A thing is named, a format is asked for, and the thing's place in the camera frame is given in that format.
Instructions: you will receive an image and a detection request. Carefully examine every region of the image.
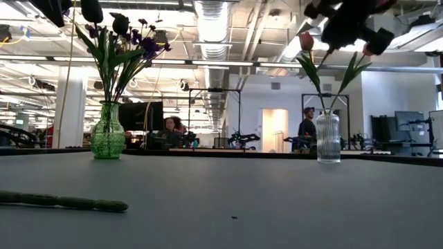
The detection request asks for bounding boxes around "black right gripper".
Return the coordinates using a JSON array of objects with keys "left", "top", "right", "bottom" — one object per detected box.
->
[{"left": 321, "top": 0, "right": 395, "bottom": 56}]

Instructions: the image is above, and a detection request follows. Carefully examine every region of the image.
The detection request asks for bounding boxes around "pink artificial tulip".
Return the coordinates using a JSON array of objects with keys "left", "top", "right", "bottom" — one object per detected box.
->
[
  {"left": 329, "top": 44, "right": 374, "bottom": 111},
  {"left": 296, "top": 32, "right": 328, "bottom": 111}
]

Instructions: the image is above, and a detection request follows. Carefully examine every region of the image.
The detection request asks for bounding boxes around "red artificial flower bunch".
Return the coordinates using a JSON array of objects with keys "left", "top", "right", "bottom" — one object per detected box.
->
[
  {"left": 0, "top": 190, "right": 129, "bottom": 213},
  {"left": 304, "top": 0, "right": 399, "bottom": 73}
]

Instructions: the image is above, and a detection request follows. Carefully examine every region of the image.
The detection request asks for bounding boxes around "purple artificial flower bunch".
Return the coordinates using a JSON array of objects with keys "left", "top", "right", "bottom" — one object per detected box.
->
[
  {"left": 84, "top": 23, "right": 115, "bottom": 103},
  {"left": 117, "top": 17, "right": 173, "bottom": 103}
]

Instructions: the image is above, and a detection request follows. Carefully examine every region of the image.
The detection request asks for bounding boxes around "clear ribbed glass vase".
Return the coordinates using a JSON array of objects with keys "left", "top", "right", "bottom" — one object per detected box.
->
[{"left": 315, "top": 109, "right": 342, "bottom": 164}]

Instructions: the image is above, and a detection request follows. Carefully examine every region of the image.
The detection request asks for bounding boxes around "green glass vase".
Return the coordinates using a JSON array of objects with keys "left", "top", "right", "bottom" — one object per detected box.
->
[{"left": 89, "top": 100, "right": 126, "bottom": 160}]

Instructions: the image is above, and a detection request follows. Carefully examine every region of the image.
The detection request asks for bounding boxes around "black cabinet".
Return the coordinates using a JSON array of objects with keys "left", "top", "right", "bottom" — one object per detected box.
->
[{"left": 370, "top": 115, "right": 392, "bottom": 142}]

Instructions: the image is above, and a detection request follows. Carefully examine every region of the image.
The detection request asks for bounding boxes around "grey desk monitor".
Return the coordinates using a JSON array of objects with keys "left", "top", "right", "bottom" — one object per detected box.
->
[
  {"left": 428, "top": 109, "right": 443, "bottom": 141},
  {"left": 394, "top": 110, "right": 425, "bottom": 132}
]

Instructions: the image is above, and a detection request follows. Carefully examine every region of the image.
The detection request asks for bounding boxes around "person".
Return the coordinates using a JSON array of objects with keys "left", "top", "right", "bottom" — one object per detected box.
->
[
  {"left": 161, "top": 116, "right": 188, "bottom": 149},
  {"left": 297, "top": 106, "right": 318, "bottom": 152}
]

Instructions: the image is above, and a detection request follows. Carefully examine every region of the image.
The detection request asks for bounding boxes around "white square column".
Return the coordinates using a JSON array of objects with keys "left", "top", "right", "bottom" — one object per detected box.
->
[{"left": 51, "top": 65, "right": 87, "bottom": 149}]

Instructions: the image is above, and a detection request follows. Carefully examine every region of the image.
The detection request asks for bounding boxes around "black rectangular monitor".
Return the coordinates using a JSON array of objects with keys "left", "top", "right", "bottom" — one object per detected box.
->
[{"left": 118, "top": 101, "right": 165, "bottom": 132}]

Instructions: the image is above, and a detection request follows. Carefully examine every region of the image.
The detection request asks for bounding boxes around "black background station frame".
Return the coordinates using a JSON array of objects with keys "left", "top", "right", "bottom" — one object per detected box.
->
[
  {"left": 300, "top": 92, "right": 350, "bottom": 146},
  {"left": 188, "top": 87, "right": 242, "bottom": 139}
]

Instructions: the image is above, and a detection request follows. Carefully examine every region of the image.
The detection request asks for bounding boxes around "yellow hanging cable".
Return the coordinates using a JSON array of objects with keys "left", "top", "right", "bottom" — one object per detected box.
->
[{"left": 56, "top": 0, "right": 77, "bottom": 149}]

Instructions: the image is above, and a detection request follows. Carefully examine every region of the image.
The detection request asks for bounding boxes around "black metal table frame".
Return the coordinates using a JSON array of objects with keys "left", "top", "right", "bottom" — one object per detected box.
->
[{"left": 0, "top": 147, "right": 443, "bottom": 167}]

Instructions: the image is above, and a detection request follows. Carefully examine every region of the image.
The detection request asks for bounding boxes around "silver ventilation duct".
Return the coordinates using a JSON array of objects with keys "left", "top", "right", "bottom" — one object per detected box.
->
[{"left": 192, "top": 0, "right": 231, "bottom": 91}]

